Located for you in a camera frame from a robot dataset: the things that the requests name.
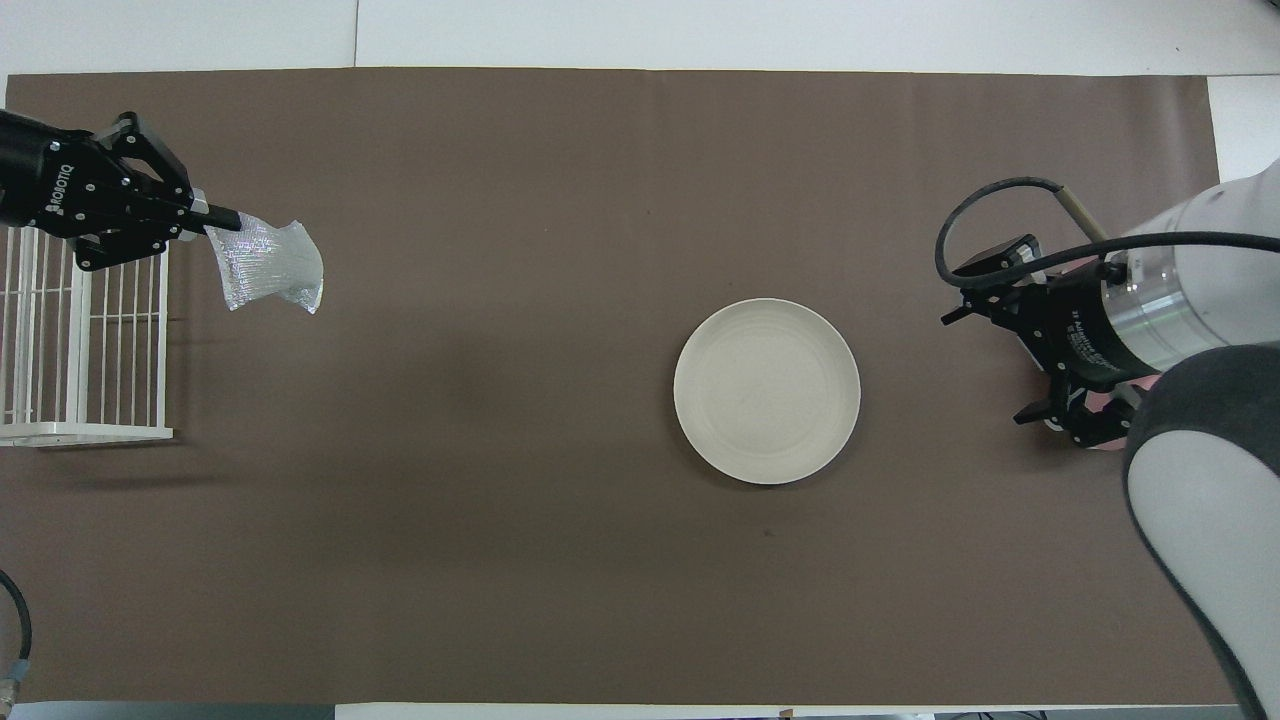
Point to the cream round plate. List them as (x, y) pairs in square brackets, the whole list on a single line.
[(767, 392)]

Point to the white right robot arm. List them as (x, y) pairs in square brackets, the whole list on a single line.
[(1210, 500)]

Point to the pink plastic cup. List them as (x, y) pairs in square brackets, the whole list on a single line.
[(1112, 401)]

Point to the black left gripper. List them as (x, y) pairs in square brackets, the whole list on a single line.
[(50, 180)]

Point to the brown table mat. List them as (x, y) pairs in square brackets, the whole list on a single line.
[(500, 450)]

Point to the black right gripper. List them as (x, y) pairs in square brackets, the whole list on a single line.
[(1085, 330)]

